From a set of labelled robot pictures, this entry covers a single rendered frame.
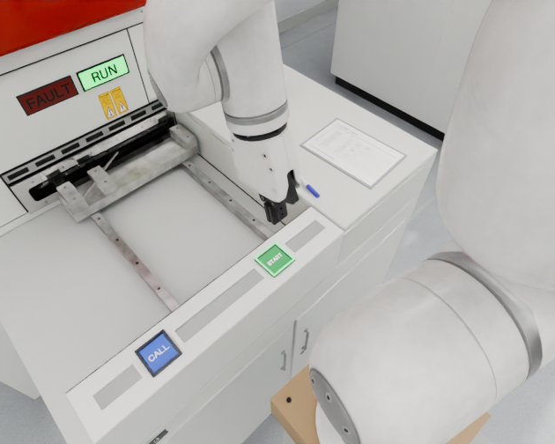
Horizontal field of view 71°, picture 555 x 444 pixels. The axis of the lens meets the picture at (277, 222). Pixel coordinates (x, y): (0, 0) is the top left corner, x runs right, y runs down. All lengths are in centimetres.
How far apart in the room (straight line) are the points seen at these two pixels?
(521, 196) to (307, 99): 96
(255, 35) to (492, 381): 38
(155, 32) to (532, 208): 33
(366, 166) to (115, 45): 63
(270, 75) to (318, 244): 40
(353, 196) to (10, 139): 75
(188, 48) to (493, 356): 34
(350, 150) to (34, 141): 72
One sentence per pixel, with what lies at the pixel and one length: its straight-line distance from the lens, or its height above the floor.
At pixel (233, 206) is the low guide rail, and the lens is 98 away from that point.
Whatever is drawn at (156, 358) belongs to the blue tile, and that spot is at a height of 96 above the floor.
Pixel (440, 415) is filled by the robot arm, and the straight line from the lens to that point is 30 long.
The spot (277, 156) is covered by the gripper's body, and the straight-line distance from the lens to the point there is 51.
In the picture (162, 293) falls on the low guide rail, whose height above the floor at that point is 85.
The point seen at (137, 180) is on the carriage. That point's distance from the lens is 107.
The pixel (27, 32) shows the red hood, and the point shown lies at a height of 125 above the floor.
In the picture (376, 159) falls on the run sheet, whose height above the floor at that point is 97.
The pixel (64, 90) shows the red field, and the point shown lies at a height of 110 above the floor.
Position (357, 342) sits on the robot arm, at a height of 133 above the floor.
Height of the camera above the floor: 159
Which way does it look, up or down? 52 degrees down
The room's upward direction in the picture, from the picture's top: straight up
